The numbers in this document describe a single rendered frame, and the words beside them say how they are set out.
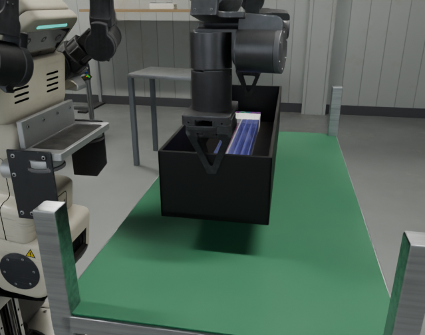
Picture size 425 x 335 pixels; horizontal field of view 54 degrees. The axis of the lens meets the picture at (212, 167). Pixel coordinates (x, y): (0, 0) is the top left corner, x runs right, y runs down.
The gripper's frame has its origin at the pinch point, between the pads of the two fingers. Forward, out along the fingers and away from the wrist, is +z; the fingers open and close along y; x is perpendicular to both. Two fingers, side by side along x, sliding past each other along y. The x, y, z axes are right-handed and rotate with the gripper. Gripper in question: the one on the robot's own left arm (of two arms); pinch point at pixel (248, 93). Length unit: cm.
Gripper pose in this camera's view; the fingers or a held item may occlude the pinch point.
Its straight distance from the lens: 116.2
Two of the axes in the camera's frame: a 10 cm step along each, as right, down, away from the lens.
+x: -9.8, -0.6, 1.7
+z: 0.1, 9.3, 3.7
